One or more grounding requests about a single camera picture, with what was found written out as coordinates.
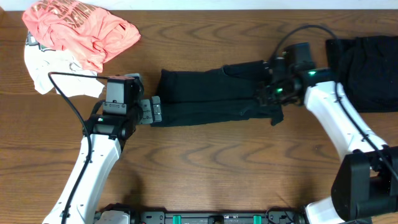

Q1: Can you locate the folded black garment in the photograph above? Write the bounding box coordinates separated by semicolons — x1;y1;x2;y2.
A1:
325;36;397;113

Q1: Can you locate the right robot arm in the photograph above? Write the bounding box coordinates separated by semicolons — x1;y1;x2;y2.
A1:
257;43;397;223

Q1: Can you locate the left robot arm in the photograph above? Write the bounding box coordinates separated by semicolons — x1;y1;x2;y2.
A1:
44;73;162;223

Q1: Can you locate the orange t-shirt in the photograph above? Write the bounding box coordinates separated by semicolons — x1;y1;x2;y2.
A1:
22;0;141;73

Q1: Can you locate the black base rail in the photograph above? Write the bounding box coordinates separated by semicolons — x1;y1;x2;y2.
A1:
93;203;306;224

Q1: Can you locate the black t-shirt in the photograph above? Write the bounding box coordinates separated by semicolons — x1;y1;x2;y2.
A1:
153;60;284;127

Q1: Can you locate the white t-shirt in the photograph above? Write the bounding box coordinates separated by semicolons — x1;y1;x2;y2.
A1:
24;33;104;98

